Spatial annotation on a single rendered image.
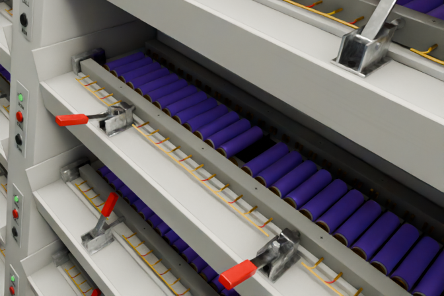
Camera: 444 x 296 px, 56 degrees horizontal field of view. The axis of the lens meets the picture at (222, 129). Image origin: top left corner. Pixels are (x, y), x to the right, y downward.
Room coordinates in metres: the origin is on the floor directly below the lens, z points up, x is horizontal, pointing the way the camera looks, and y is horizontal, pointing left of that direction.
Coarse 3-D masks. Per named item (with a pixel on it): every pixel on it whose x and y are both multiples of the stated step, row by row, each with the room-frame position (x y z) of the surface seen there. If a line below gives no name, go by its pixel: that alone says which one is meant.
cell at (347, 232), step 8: (360, 208) 0.37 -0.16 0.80; (368, 208) 0.36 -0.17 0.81; (376, 208) 0.37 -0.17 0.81; (352, 216) 0.35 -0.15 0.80; (360, 216) 0.35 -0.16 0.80; (368, 216) 0.35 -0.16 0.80; (376, 216) 0.36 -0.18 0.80; (344, 224) 0.34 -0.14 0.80; (352, 224) 0.34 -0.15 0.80; (360, 224) 0.34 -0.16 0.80; (368, 224) 0.35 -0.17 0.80; (336, 232) 0.33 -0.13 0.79; (344, 232) 0.33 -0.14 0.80; (352, 232) 0.33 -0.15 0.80; (360, 232) 0.34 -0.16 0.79; (352, 240) 0.33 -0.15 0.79
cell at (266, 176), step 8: (296, 152) 0.43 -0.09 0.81; (280, 160) 0.42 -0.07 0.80; (288, 160) 0.42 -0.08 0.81; (296, 160) 0.42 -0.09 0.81; (272, 168) 0.40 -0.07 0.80; (280, 168) 0.40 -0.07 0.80; (288, 168) 0.41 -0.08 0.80; (264, 176) 0.39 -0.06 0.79; (272, 176) 0.39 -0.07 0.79; (280, 176) 0.40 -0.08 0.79
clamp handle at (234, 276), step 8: (272, 248) 0.30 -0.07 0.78; (280, 248) 0.29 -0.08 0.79; (256, 256) 0.28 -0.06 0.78; (264, 256) 0.28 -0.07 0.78; (272, 256) 0.29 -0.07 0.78; (240, 264) 0.26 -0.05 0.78; (248, 264) 0.26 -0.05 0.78; (256, 264) 0.27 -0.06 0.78; (264, 264) 0.27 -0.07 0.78; (224, 272) 0.25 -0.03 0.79; (232, 272) 0.25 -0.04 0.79; (240, 272) 0.25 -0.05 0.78; (248, 272) 0.25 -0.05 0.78; (224, 280) 0.24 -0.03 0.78; (232, 280) 0.24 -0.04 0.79; (240, 280) 0.25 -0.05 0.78
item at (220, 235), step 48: (48, 48) 0.54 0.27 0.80; (96, 48) 0.60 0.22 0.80; (144, 48) 0.67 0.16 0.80; (48, 96) 0.52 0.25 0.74; (96, 144) 0.45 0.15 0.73; (144, 144) 0.44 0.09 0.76; (336, 144) 0.45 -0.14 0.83; (144, 192) 0.39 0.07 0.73; (192, 192) 0.37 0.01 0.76; (432, 192) 0.38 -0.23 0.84; (192, 240) 0.34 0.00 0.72; (240, 240) 0.32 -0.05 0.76; (240, 288) 0.30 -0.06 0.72; (288, 288) 0.28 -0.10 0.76; (336, 288) 0.29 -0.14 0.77
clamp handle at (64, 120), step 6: (108, 108) 0.45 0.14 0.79; (72, 114) 0.42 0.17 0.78; (78, 114) 0.42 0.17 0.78; (84, 114) 0.43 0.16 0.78; (96, 114) 0.44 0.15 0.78; (102, 114) 0.45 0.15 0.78; (108, 114) 0.45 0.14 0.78; (114, 114) 0.45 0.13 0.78; (60, 120) 0.40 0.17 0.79; (66, 120) 0.40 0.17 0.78; (72, 120) 0.41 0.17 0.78; (78, 120) 0.41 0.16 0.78; (84, 120) 0.42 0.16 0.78; (90, 120) 0.43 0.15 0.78; (96, 120) 0.43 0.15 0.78
